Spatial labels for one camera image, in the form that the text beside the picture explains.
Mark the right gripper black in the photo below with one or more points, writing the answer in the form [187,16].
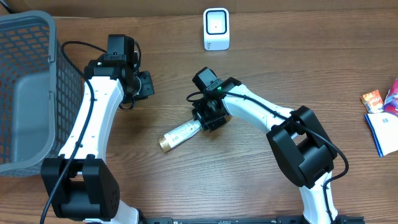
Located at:
[206,124]

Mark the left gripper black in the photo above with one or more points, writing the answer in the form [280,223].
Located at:
[148,88]

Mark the white tube gold cap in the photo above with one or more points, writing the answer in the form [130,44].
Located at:
[178,135]

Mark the orange white sticker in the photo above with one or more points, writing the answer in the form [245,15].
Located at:
[373,102]

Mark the orange cream snack bag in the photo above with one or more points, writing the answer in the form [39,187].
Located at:
[383,127]

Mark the red purple tissue pack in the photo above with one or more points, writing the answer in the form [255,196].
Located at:
[390,102]

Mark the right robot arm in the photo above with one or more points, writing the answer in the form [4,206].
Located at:
[301,147]

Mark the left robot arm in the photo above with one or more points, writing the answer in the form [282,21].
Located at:
[79,183]

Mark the white barcode scanner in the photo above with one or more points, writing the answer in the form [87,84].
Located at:
[216,29]

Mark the dark grey plastic basket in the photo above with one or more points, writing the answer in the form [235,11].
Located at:
[41,93]

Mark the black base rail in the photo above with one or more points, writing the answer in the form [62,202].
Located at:
[278,220]

